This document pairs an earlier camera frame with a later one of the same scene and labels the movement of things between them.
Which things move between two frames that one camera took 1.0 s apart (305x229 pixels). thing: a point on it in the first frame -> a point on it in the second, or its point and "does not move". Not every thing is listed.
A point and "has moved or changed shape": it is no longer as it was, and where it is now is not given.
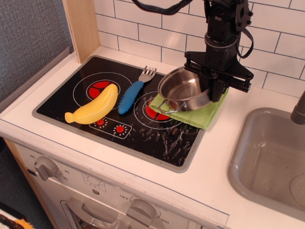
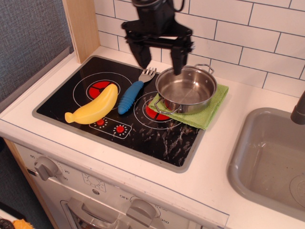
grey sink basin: x=267 y=163 does not move
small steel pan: x=180 y=87 has moved or changed shape
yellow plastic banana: x=96 y=110 does not move
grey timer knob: x=45 y=167 does not move
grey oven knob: x=142 y=212 does not move
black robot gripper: x=220 y=61 -> x=157 y=26
